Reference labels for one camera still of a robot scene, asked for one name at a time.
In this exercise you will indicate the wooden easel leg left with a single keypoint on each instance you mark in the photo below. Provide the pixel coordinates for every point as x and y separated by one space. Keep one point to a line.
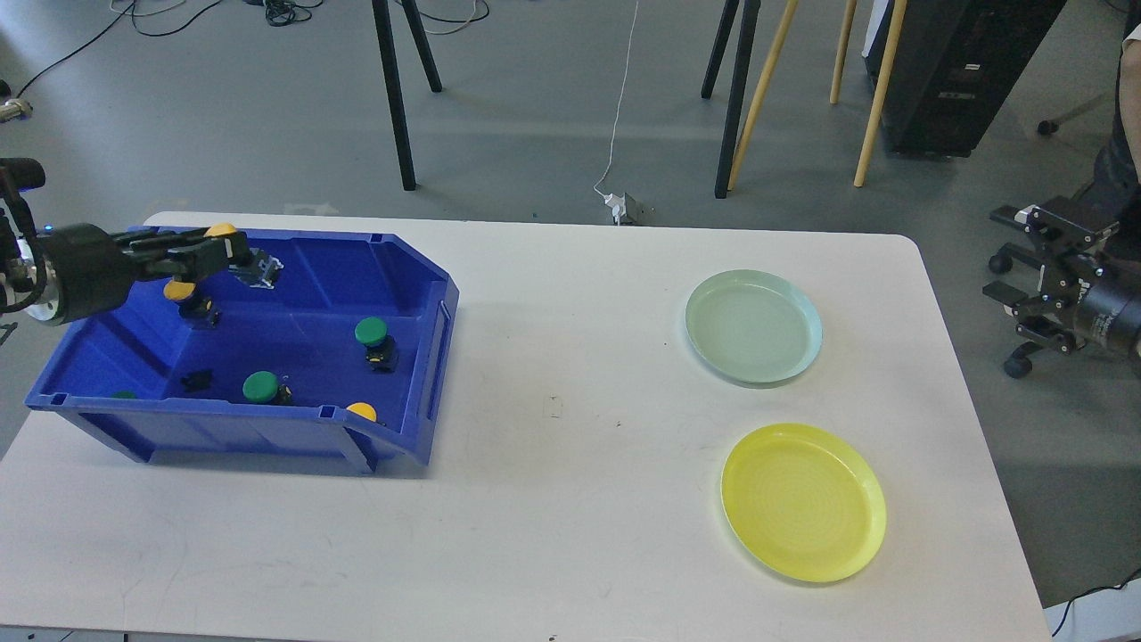
760 92

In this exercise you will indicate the small black switch block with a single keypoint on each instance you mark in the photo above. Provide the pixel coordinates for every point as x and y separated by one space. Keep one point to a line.
198 380

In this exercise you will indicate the white power adapter on floor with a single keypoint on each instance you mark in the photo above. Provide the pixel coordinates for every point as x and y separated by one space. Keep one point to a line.
628 211

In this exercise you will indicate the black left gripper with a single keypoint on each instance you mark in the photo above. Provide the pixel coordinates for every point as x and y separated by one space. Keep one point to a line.
92 274

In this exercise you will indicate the black computer tower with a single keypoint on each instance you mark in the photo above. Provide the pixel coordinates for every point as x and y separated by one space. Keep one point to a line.
956 64

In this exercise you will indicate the yellow push button front edge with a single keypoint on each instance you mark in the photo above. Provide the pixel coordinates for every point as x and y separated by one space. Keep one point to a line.
363 409

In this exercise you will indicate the wooden easel leg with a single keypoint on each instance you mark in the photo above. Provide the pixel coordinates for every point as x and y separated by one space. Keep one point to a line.
897 19
841 50
760 92

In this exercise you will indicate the yellow plate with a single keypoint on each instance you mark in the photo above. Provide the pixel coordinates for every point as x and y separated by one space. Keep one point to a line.
803 502

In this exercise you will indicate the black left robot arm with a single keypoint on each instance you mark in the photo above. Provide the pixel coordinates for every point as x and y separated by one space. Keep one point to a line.
28 278

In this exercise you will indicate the blue plastic storage bin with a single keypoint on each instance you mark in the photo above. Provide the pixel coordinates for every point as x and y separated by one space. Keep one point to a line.
302 330

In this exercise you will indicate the wooden easel leg middle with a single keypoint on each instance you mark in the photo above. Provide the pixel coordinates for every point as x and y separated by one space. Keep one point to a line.
841 50

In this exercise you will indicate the wooden easel leg right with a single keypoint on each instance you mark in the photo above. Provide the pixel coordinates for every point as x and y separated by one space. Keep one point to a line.
897 19

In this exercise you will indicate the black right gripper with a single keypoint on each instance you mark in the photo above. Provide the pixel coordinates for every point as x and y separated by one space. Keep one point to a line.
1080 297

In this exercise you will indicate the light green plate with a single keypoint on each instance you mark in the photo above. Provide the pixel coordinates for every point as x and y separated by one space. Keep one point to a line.
753 327

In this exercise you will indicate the green push button front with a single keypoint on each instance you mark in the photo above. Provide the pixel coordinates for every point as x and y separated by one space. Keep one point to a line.
266 388

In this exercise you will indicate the green push button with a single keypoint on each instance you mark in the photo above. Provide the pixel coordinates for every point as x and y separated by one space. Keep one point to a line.
380 348
266 388

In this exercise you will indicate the black stand legs center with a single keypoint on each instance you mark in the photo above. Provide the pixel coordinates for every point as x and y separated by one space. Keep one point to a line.
743 14

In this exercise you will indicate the yellow push button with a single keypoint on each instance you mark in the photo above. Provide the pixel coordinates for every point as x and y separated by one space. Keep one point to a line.
250 265
196 308

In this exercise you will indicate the black tripod legs left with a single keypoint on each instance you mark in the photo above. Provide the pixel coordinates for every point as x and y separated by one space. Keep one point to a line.
393 83

